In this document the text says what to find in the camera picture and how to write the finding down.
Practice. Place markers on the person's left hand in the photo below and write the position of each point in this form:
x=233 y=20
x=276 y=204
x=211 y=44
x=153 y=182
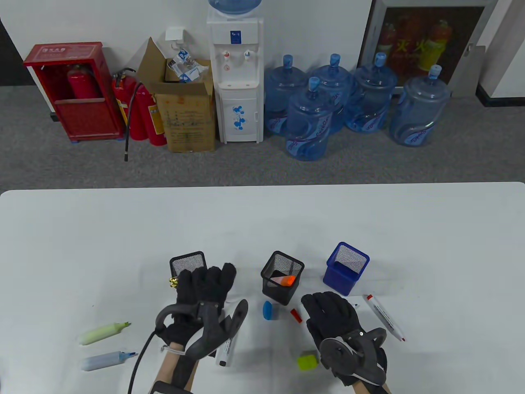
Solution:
x=205 y=287

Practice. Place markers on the person's right hand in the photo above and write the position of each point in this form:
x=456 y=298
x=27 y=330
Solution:
x=332 y=316

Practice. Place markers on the red marker pen cap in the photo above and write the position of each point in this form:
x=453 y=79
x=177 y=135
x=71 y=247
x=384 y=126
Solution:
x=296 y=315

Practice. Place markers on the yellow-green highlighter pen cap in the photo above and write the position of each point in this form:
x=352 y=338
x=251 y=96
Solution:
x=307 y=361

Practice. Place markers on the blue highlighter pen cap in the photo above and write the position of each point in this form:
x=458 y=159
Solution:
x=268 y=310

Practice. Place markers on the orange highlighter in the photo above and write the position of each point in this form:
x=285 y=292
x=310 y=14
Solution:
x=275 y=280

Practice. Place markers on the white marker with black end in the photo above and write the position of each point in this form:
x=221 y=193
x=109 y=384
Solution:
x=226 y=355

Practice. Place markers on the person's left forearm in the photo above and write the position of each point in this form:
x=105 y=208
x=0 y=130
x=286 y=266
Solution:
x=172 y=365

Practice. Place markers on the black forearm sensor module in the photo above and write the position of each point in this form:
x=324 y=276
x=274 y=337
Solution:
x=168 y=389

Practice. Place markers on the black mesh pen holder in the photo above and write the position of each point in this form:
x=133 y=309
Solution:
x=283 y=294
x=188 y=260

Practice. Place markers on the blue mesh pen holder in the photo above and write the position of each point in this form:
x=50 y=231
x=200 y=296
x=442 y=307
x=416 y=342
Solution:
x=340 y=279

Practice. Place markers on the white marker with red end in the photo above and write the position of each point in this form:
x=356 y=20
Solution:
x=383 y=316

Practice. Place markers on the green highlighter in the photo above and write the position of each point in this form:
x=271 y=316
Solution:
x=102 y=333

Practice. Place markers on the blue highlighter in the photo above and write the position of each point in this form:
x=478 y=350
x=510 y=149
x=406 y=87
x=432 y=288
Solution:
x=102 y=361

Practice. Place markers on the open cardboard box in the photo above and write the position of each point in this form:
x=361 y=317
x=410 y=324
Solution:
x=188 y=123

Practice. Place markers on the white water dispenser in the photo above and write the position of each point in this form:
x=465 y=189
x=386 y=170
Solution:
x=240 y=119

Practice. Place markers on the red extinguisher with yellow label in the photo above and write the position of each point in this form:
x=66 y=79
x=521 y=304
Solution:
x=144 y=111

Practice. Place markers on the blue water jug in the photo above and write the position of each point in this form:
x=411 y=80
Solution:
x=307 y=123
x=332 y=78
x=418 y=111
x=371 y=94
x=279 y=94

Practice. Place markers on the red fire extinguisher cabinet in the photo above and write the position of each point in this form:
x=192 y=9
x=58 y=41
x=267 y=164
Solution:
x=88 y=119

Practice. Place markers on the pile of plastic wrappers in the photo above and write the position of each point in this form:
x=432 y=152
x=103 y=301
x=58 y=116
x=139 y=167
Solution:
x=186 y=67

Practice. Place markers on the red extinguisher inside cabinet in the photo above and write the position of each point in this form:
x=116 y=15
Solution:
x=84 y=84

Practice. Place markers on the blue bottle on dispenser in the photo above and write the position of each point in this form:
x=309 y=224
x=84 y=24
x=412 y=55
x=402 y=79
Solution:
x=234 y=5

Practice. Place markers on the dark door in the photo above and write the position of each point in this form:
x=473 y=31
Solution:
x=12 y=61

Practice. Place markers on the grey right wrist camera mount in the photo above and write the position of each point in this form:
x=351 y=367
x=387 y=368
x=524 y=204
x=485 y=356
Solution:
x=336 y=353

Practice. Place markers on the white wall socket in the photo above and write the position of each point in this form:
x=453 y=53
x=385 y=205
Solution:
x=175 y=33

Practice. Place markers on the glass-fronted wall fire cabinet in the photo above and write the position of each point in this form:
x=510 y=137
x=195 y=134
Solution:
x=410 y=33

